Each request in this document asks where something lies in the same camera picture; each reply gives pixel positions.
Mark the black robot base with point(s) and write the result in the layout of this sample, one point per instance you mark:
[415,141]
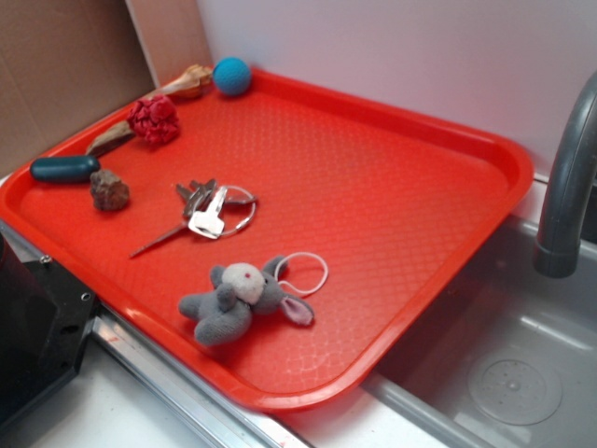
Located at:
[46,317]

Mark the red plastic tray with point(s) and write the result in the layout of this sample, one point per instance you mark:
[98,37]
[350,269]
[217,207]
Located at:
[394,202]

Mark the silver key bunch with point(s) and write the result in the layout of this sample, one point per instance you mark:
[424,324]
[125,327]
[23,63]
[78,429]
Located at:
[204,204]

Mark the gray plush elephant toy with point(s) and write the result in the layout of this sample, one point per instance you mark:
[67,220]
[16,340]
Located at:
[241,291]

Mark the blue textured ball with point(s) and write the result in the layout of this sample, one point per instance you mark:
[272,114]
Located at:
[232,76]

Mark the tan dried flower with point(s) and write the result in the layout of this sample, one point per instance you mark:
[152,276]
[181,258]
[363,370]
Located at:
[191,84]

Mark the brown rock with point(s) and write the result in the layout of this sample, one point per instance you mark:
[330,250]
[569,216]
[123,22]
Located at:
[108,191]

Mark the gray plastic sink basin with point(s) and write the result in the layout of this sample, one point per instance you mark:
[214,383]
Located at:
[504,356]

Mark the dark teal capsule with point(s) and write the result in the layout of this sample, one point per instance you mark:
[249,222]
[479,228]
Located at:
[69,169]

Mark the gray toy faucet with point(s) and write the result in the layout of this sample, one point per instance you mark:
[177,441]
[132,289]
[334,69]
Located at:
[568,215]

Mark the brown cardboard panel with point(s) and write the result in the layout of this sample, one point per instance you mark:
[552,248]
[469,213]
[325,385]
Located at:
[64,65]

